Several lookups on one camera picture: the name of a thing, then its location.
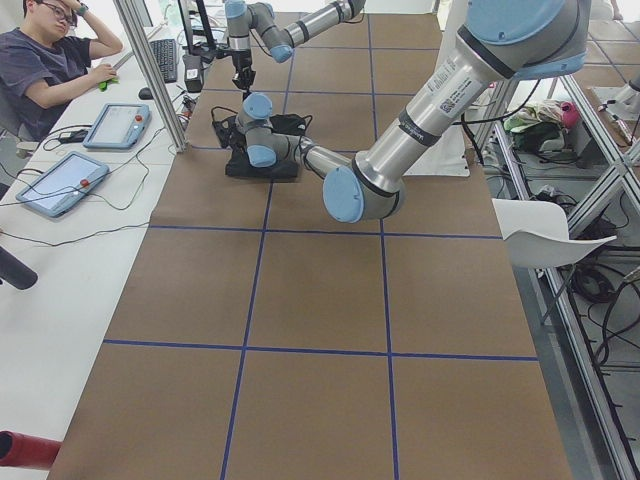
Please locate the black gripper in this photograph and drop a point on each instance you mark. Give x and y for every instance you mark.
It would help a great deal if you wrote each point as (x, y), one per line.
(243, 61)

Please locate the black printed t-shirt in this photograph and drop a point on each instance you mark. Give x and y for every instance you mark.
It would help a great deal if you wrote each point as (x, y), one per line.
(239, 165)

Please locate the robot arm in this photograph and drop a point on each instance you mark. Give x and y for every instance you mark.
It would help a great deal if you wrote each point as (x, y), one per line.
(498, 40)
(244, 19)

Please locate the black keyboard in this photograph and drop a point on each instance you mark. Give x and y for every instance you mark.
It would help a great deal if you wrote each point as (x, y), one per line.
(165, 54)

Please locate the black computer mouse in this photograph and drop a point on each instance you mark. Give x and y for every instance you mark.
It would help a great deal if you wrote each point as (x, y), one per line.
(145, 94)

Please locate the far teach pendant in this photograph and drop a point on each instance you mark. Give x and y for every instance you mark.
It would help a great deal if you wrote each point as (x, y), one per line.
(119, 126)

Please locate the teach pendant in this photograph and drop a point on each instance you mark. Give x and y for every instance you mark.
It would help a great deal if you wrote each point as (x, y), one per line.
(61, 187)
(119, 126)

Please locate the seated person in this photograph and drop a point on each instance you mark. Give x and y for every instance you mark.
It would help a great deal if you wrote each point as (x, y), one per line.
(46, 61)

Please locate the near teach pendant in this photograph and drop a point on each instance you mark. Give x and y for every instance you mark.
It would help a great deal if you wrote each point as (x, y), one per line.
(61, 187)

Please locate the red tube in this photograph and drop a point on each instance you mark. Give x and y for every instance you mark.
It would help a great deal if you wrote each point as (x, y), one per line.
(26, 451)

